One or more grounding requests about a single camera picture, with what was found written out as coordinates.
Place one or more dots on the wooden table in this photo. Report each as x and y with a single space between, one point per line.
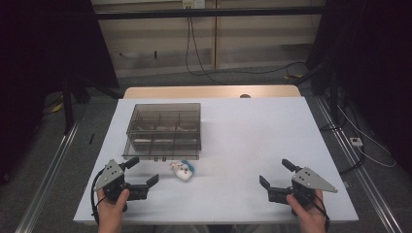
194 92

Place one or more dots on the white and blue plush toy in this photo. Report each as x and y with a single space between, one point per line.
183 171

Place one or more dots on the person's right hand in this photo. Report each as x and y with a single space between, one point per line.
307 212

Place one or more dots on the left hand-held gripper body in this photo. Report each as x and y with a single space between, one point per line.
111 176

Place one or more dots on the white wall socket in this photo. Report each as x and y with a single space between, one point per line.
193 3

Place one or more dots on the black metal stand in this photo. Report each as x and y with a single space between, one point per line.
68 108

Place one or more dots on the black curtain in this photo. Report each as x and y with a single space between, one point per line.
375 64
39 64

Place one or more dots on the metal floor rail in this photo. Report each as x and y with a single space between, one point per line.
45 181
359 176

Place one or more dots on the small black stick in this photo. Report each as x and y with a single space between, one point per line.
91 138

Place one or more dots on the person's left hand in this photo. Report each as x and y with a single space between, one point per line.
110 208

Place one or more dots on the white power adapter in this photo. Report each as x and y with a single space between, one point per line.
356 141

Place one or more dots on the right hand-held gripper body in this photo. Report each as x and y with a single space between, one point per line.
307 181

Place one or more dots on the smoky transparent drawer organiser box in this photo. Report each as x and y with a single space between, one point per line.
163 129

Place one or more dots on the black horizontal bar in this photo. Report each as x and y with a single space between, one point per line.
207 13

